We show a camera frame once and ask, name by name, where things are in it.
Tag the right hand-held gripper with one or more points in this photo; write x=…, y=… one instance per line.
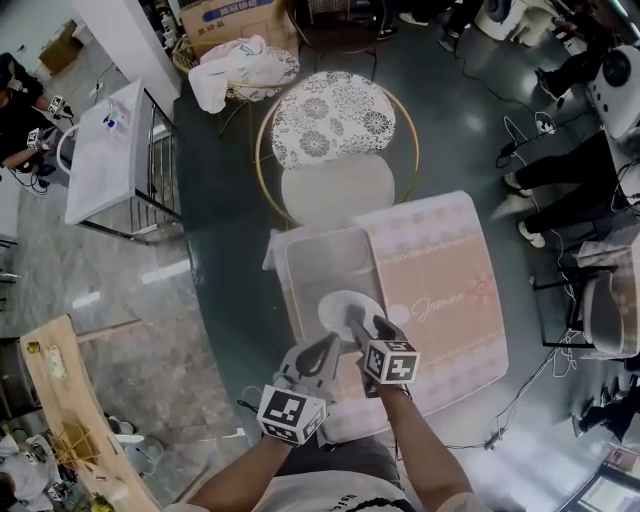
x=392, y=364

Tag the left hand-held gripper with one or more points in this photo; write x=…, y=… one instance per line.
x=292, y=407

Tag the small white round item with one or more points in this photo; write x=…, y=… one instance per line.
x=398, y=314

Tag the white round plate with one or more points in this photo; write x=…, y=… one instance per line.
x=340, y=309

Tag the person's right forearm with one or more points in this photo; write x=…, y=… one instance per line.
x=425, y=445

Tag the person's left forearm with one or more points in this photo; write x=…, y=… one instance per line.
x=240, y=475

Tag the pink patterned table mat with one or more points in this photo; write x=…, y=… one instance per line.
x=440, y=300

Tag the white rectangular tray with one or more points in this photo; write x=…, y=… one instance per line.
x=325, y=270

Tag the person's grey shorts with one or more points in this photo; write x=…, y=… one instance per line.
x=345, y=457

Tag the person's white shirt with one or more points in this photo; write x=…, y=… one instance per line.
x=345, y=497

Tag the floral chair back cushion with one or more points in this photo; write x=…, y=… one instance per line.
x=332, y=120

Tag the grey upholstered chair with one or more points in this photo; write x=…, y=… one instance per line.
x=607, y=305

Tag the wooden workbench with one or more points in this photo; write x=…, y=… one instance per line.
x=65, y=400

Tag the white power strip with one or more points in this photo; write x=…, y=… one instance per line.
x=543, y=123

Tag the white pink cloth bag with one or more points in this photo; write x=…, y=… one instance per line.
x=240, y=65

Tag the dark wooden chair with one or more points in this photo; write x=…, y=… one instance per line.
x=340, y=27

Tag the white side table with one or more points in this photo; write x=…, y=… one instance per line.
x=102, y=155

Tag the gold rattan chair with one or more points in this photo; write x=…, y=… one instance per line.
x=190, y=60

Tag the white round appliance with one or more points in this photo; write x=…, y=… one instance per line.
x=502, y=15

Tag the cardboard box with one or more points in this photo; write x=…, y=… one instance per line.
x=225, y=20

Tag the white robot machine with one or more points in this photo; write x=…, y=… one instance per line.
x=617, y=90

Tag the gold frame chair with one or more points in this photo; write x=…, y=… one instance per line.
x=413, y=150

